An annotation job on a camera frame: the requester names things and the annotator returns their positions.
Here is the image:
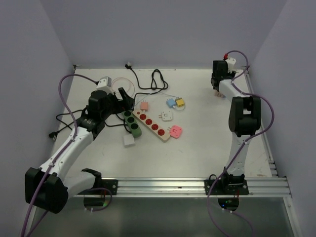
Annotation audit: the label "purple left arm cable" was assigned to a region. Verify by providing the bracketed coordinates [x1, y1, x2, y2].
[19, 74, 113, 237]

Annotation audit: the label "beige cube socket adapter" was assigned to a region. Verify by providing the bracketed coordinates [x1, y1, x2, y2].
[214, 91, 225, 98]

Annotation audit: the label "aluminium front rail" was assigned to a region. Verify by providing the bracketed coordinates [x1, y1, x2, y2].
[32, 176, 292, 198]

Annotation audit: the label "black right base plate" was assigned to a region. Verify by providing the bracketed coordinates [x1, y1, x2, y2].
[210, 174, 249, 196]

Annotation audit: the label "pink USB charger cube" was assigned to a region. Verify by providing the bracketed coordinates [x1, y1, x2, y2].
[140, 101, 149, 112]

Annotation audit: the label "yellow charger plug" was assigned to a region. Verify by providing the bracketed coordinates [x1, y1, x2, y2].
[175, 97, 185, 108]

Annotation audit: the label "white socket adapter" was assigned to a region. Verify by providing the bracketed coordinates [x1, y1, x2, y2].
[158, 110, 173, 122]

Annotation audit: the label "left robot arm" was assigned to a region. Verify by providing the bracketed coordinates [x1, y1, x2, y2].
[25, 87, 134, 214]

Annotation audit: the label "blue USB charger cube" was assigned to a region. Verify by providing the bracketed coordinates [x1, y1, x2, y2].
[166, 98, 176, 108]

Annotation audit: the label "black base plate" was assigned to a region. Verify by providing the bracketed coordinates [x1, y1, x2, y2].
[210, 174, 249, 196]
[79, 179, 119, 195]

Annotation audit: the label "white USB charger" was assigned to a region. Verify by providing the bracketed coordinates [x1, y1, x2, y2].
[123, 134, 135, 147]

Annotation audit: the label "green power strip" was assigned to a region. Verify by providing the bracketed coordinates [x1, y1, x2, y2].
[121, 110, 142, 138]

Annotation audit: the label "pink socket adapter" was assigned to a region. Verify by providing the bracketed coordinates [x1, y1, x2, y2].
[168, 125, 183, 139]

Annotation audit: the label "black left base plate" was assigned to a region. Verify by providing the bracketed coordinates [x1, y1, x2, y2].
[79, 179, 119, 195]

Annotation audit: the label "beige power strip red sockets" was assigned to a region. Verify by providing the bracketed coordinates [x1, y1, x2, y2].
[132, 110, 170, 142]

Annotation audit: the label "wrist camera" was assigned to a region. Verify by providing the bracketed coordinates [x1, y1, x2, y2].
[223, 53, 236, 73]
[96, 76, 114, 94]

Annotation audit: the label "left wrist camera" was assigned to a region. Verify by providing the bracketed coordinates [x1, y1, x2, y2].
[96, 76, 114, 94]

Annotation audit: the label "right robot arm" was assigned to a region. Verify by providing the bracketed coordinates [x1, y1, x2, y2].
[210, 57, 261, 195]

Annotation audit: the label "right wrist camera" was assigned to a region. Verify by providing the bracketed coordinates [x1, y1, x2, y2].
[223, 53, 236, 73]

